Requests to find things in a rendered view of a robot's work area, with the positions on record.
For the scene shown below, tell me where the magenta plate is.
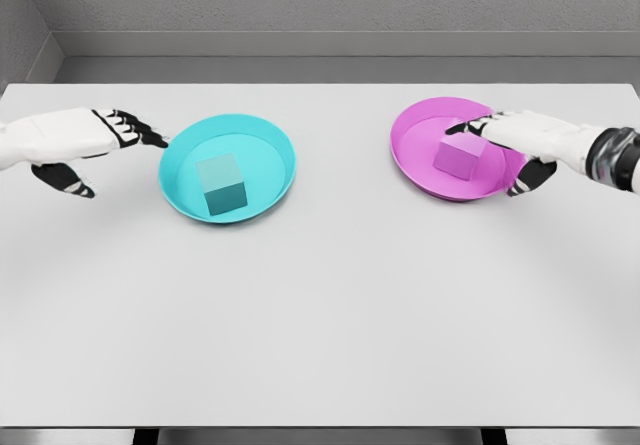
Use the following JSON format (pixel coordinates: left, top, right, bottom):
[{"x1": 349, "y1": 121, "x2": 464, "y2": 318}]
[{"x1": 389, "y1": 96, "x2": 526, "y2": 203}]

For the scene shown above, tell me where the cyan plate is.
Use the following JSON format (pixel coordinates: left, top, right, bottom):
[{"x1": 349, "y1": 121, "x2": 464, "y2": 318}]
[{"x1": 158, "y1": 114, "x2": 297, "y2": 226}]

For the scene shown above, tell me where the magenta block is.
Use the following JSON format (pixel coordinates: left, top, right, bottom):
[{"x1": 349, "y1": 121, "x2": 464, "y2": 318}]
[{"x1": 432, "y1": 134, "x2": 489, "y2": 181}]

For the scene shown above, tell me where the cyan block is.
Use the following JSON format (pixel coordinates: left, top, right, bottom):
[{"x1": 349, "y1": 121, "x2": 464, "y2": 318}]
[{"x1": 194, "y1": 152, "x2": 249, "y2": 218}]

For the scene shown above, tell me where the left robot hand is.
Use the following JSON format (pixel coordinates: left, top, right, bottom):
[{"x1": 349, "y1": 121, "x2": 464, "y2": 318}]
[{"x1": 18, "y1": 107, "x2": 170, "y2": 200}]

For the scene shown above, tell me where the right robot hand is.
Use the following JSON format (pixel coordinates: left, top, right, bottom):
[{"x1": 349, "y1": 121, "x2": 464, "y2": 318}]
[{"x1": 445, "y1": 109, "x2": 586, "y2": 198}]

